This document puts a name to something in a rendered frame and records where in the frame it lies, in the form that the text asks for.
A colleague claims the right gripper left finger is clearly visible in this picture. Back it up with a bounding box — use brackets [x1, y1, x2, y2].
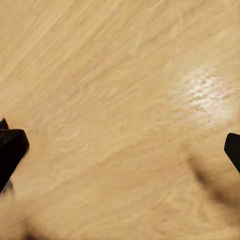
[0, 133, 27, 193]

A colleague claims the digital camera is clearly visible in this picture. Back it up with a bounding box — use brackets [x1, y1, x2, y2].
[0, 121, 28, 147]

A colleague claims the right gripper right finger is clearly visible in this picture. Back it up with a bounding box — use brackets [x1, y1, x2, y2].
[224, 133, 240, 173]

